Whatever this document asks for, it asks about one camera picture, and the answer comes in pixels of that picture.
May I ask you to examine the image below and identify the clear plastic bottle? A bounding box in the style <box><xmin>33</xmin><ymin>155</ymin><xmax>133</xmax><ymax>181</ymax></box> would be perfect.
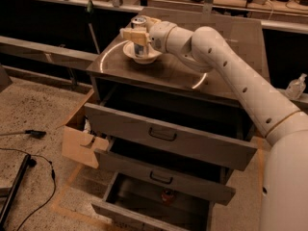
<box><xmin>285</xmin><ymin>73</ymin><xmax>307</xmax><ymax>100</ymax></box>

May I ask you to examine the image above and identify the grey metal drawer cabinet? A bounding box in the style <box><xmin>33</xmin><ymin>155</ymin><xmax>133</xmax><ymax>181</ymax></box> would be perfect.
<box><xmin>86</xmin><ymin>6</ymin><xmax>271</xmax><ymax>185</ymax></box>

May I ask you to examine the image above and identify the brown cardboard box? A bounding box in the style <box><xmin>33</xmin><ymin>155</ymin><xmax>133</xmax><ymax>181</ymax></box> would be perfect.
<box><xmin>62</xmin><ymin>90</ymin><xmax>109</xmax><ymax>168</ymax></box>

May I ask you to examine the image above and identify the grey drawer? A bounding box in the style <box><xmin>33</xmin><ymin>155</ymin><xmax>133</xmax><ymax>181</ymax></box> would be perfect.
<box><xmin>85</xmin><ymin>96</ymin><xmax>256</xmax><ymax>170</ymax></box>
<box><xmin>94</xmin><ymin>138</ymin><xmax>236</xmax><ymax>205</ymax></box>
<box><xmin>92</xmin><ymin>173</ymin><xmax>212</xmax><ymax>231</ymax></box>

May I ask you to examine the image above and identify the grey middle drawer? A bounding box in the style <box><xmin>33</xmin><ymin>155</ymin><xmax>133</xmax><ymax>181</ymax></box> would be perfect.
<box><xmin>94</xmin><ymin>138</ymin><xmax>236</xmax><ymax>205</ymax></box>

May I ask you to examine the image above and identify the white paper bowl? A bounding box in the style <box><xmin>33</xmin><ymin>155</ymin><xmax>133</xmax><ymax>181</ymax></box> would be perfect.
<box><xmin>123</xmin><ymin>41</ymin><xmax>161</xmax><ymax>64</ymax></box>

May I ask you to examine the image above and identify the green handled stick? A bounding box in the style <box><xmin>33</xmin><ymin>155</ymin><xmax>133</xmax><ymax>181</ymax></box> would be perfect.
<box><xmin>86</xmin><ymin>0</ymin><xmax>100</xmax><ymax>53</ymax></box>

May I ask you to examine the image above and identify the red can in drawer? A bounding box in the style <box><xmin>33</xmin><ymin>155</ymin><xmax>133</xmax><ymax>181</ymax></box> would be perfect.
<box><xmin>161</xmin><ymin>189</ymin><xmax>175</xmax><ymax>205</ymax></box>

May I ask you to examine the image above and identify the black handled floor tool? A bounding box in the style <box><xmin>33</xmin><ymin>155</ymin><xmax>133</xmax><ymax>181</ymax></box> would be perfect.
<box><xmin>0</xmin><ymin>130</ymin><xmax>46</xmax><ymax>139</ymax></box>

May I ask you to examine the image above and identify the silver blue redbull can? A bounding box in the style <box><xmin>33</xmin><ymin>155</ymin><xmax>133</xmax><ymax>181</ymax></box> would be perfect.
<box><xmin>131</xmin><ymin>15</ymin><xmax>148</xmax><ymax>58</ymax></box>

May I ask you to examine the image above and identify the black bar on floor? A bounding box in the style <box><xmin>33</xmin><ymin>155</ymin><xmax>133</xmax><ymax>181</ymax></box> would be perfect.
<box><xmin>0</xmin><ymin>154</ymin><xmax>32</xmax><ymax>231</ymax></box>

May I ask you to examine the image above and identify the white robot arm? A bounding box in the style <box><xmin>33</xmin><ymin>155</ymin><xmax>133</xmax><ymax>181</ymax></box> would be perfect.
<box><xmin>120</xmin><ymin>17</ymin><xmax>308</xmax><ymax>231</ymax></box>

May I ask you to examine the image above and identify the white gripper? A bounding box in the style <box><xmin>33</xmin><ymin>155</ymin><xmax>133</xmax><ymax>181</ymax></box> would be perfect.
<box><xmin>120</xmin><ymin>15</ymin><xmax>177</xmax><ymax>54</ymax></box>

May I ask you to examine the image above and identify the grey top drawer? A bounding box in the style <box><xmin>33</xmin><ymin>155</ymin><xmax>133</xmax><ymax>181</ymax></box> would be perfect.
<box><xmin>85</xmin><ymin>96</ymin><xmax>256</xmax><ymax>170</ymax></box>

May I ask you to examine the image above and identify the grey bottom drawer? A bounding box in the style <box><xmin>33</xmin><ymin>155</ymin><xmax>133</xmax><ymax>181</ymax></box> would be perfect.
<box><xmin>92</xmin><ymin>173</ymin><xmax>212</xmax><ymax>231</ymax></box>

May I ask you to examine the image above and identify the black floor cable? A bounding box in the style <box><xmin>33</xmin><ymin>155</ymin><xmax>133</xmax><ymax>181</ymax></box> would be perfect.
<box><xmin>0</xmin><ymin>147</ymin><xmax>58</xmax><ymax>231</ymax></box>

